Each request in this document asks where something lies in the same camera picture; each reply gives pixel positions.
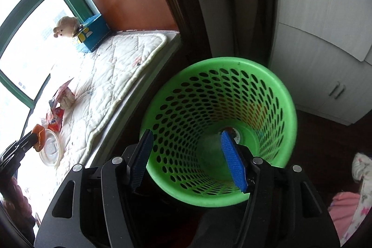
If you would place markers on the grey flower-print wardrobe door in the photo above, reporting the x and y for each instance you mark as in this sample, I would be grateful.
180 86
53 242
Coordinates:
232 4

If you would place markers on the person's left hand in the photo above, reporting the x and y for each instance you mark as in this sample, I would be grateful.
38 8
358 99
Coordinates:
16 195

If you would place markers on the red snack wrapper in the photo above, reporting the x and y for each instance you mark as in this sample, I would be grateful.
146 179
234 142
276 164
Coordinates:
55 120

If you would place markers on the white quilted mattress pad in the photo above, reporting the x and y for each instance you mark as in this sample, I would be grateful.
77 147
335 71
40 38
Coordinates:
116 76

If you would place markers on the crumpled white tissue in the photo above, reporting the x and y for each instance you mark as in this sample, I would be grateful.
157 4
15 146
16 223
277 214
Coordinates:
67 99

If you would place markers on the pink and white wrapper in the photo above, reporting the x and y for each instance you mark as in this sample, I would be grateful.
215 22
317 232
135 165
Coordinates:
62 88

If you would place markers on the person's pink floral clothing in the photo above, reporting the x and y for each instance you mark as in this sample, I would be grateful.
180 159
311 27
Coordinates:
354 207

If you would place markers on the beige plush toy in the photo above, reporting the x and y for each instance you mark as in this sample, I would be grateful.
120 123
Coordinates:
66 27

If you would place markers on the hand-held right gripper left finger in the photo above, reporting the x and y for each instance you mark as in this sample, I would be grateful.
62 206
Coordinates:
142 162

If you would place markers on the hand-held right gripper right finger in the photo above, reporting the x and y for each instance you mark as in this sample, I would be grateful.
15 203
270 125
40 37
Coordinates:
234 162

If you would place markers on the light grey wardrobe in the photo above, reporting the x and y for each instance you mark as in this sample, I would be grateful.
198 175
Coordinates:
319 18

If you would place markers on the green perforated plastic basket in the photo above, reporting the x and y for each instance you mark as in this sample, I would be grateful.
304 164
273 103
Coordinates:
261 82

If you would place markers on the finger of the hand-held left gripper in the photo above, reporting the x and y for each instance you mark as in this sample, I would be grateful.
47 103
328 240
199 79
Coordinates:
23 145

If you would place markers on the blue dotted tissue box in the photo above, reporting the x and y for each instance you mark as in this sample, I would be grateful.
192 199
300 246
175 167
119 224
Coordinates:
96 33

